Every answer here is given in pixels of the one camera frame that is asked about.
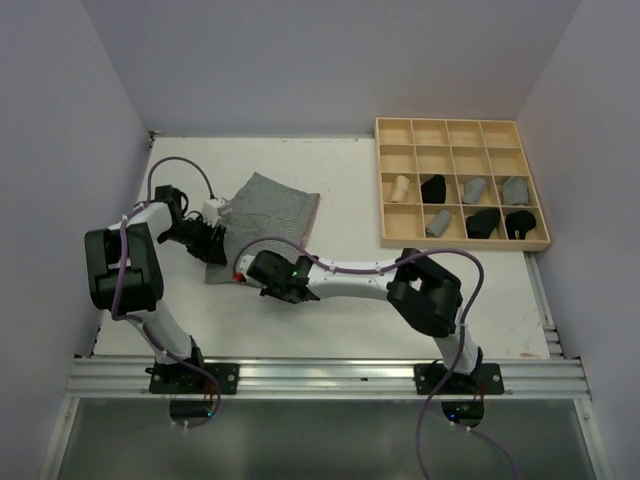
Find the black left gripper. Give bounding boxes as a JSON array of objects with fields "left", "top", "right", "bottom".
[{"left": 160, "top": 214, "right": 226, "bottom": 265}]

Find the grey striped underwear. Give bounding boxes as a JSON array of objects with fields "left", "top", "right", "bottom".
[{"left": 204, "top": 172, "right": 321, "bottom": 285}]

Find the beige underwear with navy trim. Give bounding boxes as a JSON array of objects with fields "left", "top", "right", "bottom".
[{"left": 389, "top": 175, "right": 410, "bottom": 204}]

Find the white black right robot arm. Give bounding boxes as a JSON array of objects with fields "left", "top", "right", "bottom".
[{"left": 246, "top": 248, "right": 482, "bottom": 393}]

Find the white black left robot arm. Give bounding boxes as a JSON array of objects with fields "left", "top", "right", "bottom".
[{"left": 84, "top": 185, "right": 230, "bottom": 393}]

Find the grey rolled sock lower left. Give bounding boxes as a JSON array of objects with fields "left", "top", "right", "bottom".
[{"left": 425, "top": 210, "right": 452, "bottom": 238}]

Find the grey rolled sock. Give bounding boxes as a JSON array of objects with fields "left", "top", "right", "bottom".
[
  {"left": 461, "top": 177, "right": 487, "bottom": 205},
  {"left": 425, "top": 210, "right": 452, "bottom": 238},
  {"left": 502, "top": 176, "right": 529, "bottom": 206}
]

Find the black rolled sock upper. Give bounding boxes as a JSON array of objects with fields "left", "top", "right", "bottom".
[{"left": 420, "top": 175, "right": 446, "bottom": 204}]

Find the black rolled sock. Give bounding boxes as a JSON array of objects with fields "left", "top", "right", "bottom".
[
  {"left": 420, "top": 175, "right": 446, "bottom": 204},
  {"left": 505, "top": 210, "right": 537, "bottom": 240},
  {"left": 465, "top": 208, "right": 500, "bottom": 240}
]

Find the wooden compartment tray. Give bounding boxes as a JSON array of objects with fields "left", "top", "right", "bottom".
[{"left": 374, "top": 117, "right": 551, "bottom": 252}]

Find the black rolled sock lower middle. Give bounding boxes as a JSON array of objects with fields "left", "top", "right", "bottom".
[{"left": 465, "top": 208, "right": 500, "bottom": 240}]

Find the grey rolled sock middle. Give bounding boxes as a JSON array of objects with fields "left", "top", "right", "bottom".
[{"left": 461, "top": 177, "right": 487, "bottom": 205}]

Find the black rolled sock lower right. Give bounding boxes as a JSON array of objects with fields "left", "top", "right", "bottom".
[{"left": 505, "top": 210, "right": 537, "bottom": 240}]

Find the grey rolled sock right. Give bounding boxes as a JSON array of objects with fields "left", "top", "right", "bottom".
[{"left": 502, "top": 176, "right": 529, "bottom": 206}]

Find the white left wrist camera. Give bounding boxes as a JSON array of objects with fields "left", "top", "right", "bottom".
[{"left": 201, "top": 198, "right": 232, "bottom": 226}]

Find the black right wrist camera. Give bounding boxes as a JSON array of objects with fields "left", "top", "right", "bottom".
[{"left": 246, "top": 250, "right": 313, "bottom": 287}]

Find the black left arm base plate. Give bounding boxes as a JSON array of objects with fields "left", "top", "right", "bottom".
[{"left": 145, "top": 363, "right": 240, "bottom": 395}]

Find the aluminium frame rail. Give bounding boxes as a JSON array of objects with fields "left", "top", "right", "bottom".
[{"left": 63, "top": 356, "right": 591, "bottom": 400}]

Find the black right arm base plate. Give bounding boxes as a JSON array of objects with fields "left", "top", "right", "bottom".
[{"left": 413, "top": 362, "right": 505, "bottom": 396}]

